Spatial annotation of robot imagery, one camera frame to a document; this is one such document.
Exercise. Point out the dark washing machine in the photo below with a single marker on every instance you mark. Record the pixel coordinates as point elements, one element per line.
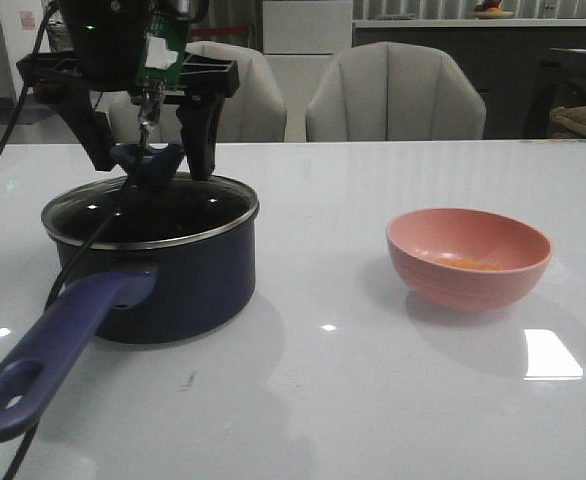
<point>560,82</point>

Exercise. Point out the dark grey counter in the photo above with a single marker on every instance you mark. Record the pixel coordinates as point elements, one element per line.
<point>501,59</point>

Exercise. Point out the orange ham slices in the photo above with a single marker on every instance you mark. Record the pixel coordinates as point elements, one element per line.
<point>469,264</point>

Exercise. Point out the dark blue saucepan purple handle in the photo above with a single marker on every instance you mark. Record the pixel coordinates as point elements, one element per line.
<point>134,297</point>

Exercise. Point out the grey upholstered chair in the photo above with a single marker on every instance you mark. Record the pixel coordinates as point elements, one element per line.
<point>389,91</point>
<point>255,113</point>

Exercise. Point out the fruit plate on counter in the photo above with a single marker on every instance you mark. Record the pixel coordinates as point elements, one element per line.
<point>490,9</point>

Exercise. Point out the pink bowl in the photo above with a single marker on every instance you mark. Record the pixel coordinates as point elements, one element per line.
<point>416,239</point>

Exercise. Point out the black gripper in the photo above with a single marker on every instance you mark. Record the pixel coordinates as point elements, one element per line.
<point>59,82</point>

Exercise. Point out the green circuit board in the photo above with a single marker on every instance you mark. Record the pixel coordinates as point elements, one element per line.
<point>163,50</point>

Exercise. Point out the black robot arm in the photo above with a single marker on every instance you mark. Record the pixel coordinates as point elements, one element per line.
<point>140,48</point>

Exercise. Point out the glass lid blue knob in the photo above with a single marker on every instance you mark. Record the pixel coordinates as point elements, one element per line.
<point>164,208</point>

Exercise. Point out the left grey upholstered chair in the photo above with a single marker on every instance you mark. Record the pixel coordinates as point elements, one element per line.
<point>255,113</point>

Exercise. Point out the right grey upholstered chair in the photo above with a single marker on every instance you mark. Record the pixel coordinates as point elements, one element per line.
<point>389,91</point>

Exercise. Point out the white cabinet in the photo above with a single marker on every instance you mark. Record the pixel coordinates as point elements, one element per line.
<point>299,39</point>

